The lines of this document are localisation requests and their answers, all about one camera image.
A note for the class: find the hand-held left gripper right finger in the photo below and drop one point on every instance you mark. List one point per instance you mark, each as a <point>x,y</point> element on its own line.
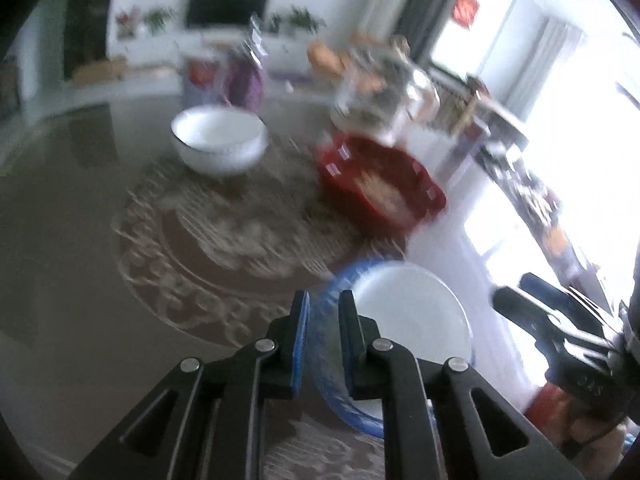
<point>347,340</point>

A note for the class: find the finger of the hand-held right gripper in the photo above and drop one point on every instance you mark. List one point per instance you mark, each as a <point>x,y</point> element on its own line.
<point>550,290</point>
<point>525,310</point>

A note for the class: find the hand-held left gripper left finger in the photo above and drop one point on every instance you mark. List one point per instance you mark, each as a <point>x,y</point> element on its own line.
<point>300,340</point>

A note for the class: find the blue-rimmed white bowl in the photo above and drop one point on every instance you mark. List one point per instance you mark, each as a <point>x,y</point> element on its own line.
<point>415,310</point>

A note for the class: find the red flower-shaped plate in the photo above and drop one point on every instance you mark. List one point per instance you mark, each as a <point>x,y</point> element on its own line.
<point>380,175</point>

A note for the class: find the orange cloth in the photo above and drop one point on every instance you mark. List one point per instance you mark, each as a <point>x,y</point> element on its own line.
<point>555,410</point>

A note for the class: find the white ribbed bowl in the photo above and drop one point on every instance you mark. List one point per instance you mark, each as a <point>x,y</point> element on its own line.
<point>220,150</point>

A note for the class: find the glass electric kettle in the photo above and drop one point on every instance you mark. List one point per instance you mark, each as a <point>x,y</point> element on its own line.
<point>380,100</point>

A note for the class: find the purple patterned bottle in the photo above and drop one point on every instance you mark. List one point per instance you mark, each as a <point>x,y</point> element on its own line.
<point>245,85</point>

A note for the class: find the red labelled tin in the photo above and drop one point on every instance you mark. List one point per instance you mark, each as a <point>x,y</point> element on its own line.
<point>200,75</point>

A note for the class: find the white television cabinet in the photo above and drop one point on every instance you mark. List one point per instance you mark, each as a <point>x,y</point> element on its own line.
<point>280,55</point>

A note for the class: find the red window decoration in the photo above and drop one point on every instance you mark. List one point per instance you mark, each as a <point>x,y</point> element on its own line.
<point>466,9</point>

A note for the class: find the green potted plant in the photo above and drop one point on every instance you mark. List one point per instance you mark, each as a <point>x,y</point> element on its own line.
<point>157,20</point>
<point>306,20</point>

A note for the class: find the wooden bench with metal legs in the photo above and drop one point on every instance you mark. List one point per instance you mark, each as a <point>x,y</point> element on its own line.
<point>100,70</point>

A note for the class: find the black television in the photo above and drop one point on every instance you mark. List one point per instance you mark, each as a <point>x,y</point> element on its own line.
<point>227,7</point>

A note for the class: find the red flower arrangement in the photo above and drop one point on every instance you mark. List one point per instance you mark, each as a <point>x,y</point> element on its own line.
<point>127,22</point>

